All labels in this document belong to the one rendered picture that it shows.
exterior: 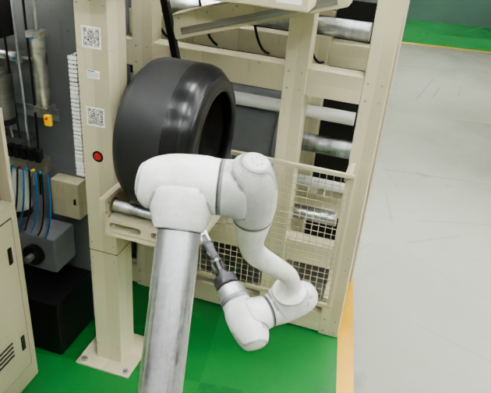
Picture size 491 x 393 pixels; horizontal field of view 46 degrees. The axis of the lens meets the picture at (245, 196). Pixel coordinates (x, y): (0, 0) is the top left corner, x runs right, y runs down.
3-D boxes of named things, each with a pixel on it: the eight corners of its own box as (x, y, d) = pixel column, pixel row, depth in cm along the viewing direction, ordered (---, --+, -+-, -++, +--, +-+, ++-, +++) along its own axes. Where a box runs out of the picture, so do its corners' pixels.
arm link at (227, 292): (224, 314, 180) (217, 298, 183) (250, 302, 181) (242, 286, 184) (220, 303, 172) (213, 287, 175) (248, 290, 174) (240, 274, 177)
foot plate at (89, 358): (75, 362, 267) (75, 359, 266) (104, 326, 290) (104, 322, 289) (128, 379, 261) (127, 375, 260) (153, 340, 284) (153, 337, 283)
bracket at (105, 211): (99, 221, 218) (97, 199, 213) (146, 177, 251) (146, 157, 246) (107, 223, 217) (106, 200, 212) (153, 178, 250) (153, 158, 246)
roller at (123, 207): (108, 203, 217) (114, 196, 220) (110, 212, 220) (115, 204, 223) (195, 224, 208) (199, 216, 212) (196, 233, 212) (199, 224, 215)
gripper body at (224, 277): (216, 287, 176) (204, 262, 180) (219, 297, 183) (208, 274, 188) (238, 277, 177) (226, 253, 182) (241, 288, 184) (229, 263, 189)
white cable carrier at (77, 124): (75, 175, 227) (67, 55, 204) (83, 169, 231) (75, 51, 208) (86, 177, 226) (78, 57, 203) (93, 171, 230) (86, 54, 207)
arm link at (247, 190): (277, 197, 144) (223, 192, 144) (283, 143, 131) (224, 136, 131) (273, 237, 135) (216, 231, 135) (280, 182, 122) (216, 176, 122)
